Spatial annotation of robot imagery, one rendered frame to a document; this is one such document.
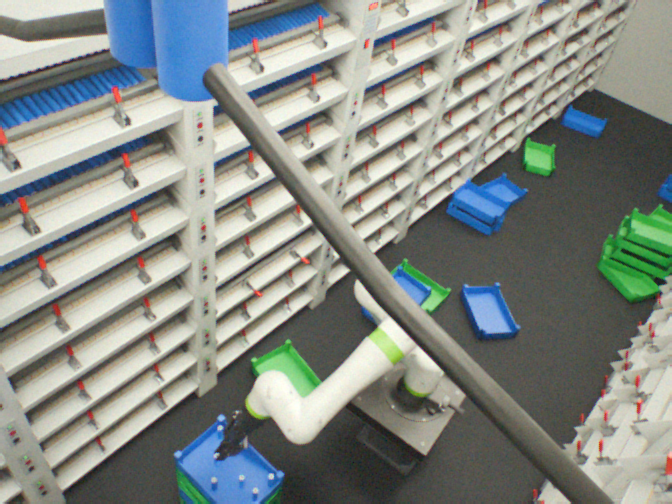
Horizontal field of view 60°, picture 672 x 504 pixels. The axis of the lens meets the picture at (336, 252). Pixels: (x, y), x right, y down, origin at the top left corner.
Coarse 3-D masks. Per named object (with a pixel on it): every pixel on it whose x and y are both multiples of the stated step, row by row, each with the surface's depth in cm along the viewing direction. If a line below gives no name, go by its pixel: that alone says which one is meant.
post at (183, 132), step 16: (192, 112) 150; (208, 112) 155; (176, 128) 154; (192, 128) 153; (208, 128) 158; (192, 144) 157; (208, 144) 162; (192, 160) 160; (208, 160) 165; (192, 176) 164; (208, 176) 169; (192, 192) 168; (208, 192) 173; (192, 208) 172; (208, 208) 178; (192, 224) 176; (208, 224) 182; (192, 240) 181; (208, 240) 187; (192, 272) 190; (208, 288) 203; (192, 304) 203; (208, 320) 215; (208, 352) 229; (192, 368) 234; (208, 384) 245
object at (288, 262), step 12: (312, 228) 252; (312, 240) 253; (324, 240) 252; (300, 252) 247; (312, 252) 254; (276, 264) 240; (288, 264) 242; (264, 276) 235; (276, 276) 239; (240, 288) 228; (228, 300) 223; (240, 300) 226; (216, 312) 216
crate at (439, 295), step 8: (400, 264) 310; (408, 264) 311; (392, 272) 306; (408, 272) 313; (416, 272) 309; (424, 280) 308; (432, 288) 307; (440, 288) 303; (448, 288) 299; (432, 296) 304; (440, 296) 304; (448, 296) 302; (424, 304) 299; (432, 304) 300; (440, 304) 298; (432, 312) 294
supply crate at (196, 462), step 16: (208, 432) 197; (192, 448) 194; (208, 448) 197; (176, 464) 190; (192, 464) 192; (208, 464) 193; (224, 464) 194; (240, 464) 194; (256, 464) 195; (192, 480) 186; (208, 480) 189; (224, 480) 190; (256, 480) 191; (208, 496) 183; (224, 496) 186; (240, 496) 187
